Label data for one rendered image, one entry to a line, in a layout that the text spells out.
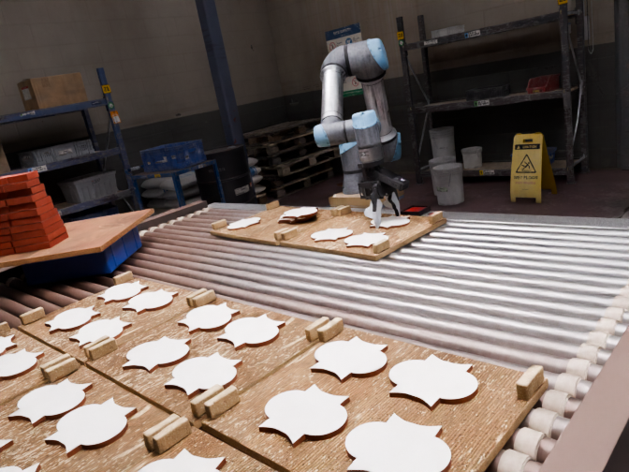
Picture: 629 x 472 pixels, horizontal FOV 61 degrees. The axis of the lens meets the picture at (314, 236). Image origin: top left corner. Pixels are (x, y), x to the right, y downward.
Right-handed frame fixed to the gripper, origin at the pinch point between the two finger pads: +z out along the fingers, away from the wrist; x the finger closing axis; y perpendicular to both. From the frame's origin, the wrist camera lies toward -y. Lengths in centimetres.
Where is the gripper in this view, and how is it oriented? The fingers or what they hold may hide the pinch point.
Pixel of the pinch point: (389, 221)
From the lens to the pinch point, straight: 173.2
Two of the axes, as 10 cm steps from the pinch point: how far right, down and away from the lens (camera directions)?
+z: 2.2, 9.5, 2.3
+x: -7.1, 3.2, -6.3
